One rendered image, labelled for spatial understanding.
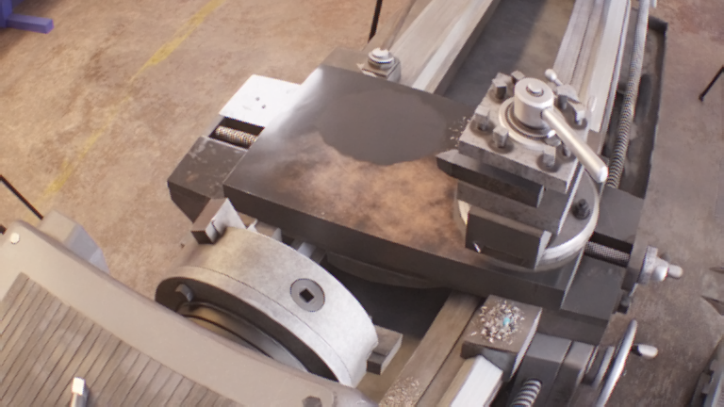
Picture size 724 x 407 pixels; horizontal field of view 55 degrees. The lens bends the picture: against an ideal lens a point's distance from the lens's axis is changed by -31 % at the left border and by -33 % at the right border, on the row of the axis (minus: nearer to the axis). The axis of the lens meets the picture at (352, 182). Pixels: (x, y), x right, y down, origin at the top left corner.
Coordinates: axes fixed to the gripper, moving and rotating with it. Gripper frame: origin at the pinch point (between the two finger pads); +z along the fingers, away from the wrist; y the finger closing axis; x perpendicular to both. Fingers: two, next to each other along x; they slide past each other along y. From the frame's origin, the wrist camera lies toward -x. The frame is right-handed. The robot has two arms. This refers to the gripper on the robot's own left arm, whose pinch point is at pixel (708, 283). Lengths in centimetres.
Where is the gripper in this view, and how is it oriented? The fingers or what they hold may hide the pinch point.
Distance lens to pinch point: 153.2
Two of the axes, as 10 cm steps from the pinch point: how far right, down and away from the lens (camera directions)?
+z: -9.0, -2.8, 3.3
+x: 3.5, -0.2, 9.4
